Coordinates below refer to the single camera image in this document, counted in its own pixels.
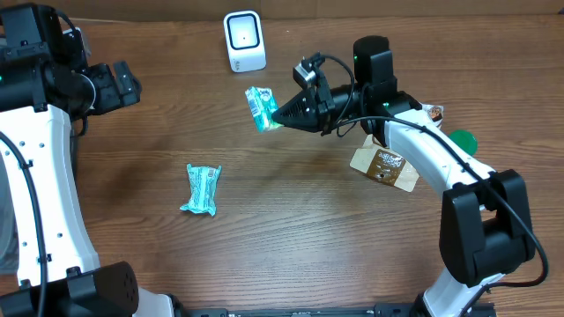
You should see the brown snack pouch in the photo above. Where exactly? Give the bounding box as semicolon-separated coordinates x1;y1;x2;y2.
349;103;445;194

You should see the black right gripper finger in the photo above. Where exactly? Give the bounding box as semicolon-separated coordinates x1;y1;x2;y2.
272;87;317;118
271;112;322;133

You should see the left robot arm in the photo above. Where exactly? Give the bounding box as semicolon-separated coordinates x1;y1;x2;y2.
1;3;182;316

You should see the white barcode scanner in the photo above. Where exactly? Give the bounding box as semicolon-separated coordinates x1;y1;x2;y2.
223;11;266;73

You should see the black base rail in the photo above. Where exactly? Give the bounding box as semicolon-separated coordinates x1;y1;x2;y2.
186;303;425;317

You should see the grey plastic basket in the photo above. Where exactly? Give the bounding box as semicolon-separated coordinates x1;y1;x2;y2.
0;160;19;275

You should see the teal snack bar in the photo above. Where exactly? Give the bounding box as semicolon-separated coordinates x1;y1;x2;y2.
180;164;222;217

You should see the teal tissue pack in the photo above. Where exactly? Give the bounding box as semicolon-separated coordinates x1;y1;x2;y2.
245;86;282;133

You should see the green capped bottle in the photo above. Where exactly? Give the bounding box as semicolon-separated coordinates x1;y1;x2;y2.
449;129;478;156

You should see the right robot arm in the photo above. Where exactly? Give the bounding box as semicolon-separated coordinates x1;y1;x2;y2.
272;36;545;316

